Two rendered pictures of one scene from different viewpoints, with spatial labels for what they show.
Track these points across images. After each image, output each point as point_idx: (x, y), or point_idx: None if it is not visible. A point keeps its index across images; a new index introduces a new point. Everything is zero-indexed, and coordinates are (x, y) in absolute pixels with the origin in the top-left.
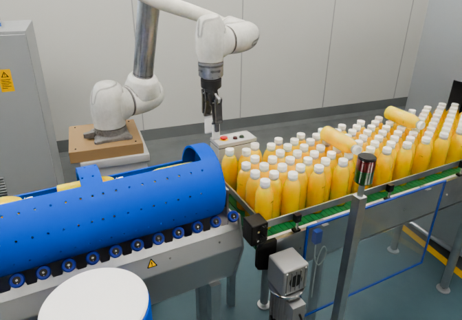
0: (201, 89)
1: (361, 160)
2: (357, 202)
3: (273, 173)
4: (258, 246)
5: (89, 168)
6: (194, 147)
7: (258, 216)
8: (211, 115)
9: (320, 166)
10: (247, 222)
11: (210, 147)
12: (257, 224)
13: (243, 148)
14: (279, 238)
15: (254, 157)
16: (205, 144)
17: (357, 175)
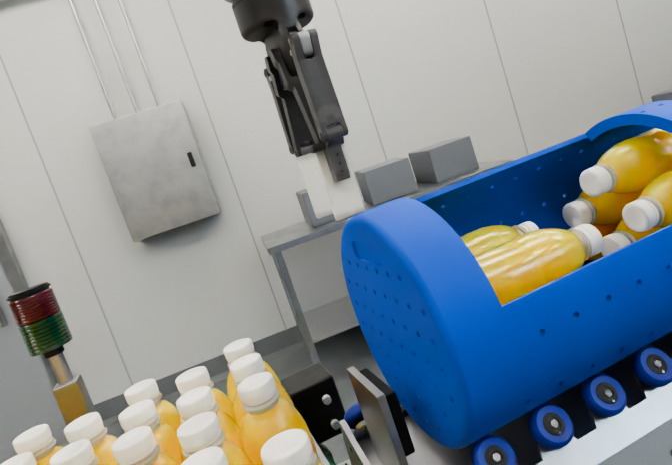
0: (313, 29)
1: (50, 284)
2: (84, 385)
3: (194, 370)
4: (321, 444)
5: (643, 107)
6: (401, 199)
7: (296, 385)
8: (314, 152)
9: (27, 433)
10: (326, 369)
11: (353, 217)
12: (305, 369)
13: (215, 459)
14: None
15: (203, 418)
16: (367, 213)
17: (65, 321)
